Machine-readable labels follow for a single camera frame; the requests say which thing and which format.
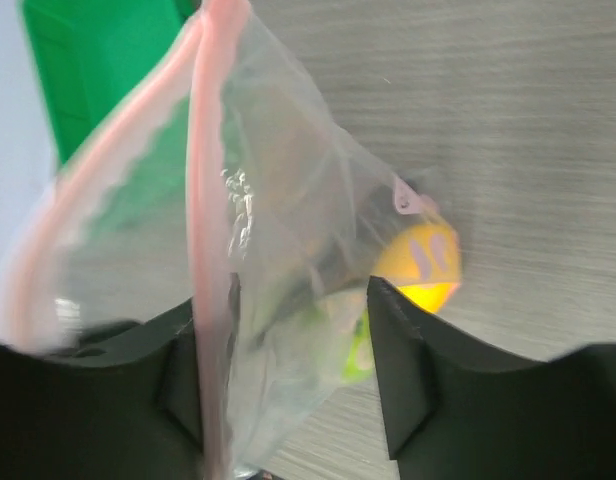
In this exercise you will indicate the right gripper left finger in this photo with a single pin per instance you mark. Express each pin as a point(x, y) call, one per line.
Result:
point(123, 404)

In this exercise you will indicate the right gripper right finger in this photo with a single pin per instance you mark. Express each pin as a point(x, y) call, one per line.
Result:
point(456, 407)

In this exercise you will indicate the clear zip top bag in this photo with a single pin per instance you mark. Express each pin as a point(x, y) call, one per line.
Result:
point(282, 208)

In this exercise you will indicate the green fake fruit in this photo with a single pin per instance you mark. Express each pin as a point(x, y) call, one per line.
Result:
point(347, 314)

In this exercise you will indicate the yellow fake fruit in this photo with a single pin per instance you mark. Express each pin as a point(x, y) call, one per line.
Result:
point(424, 264)

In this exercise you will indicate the green plastic tray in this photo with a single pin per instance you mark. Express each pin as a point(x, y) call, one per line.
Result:
point(89, 56)

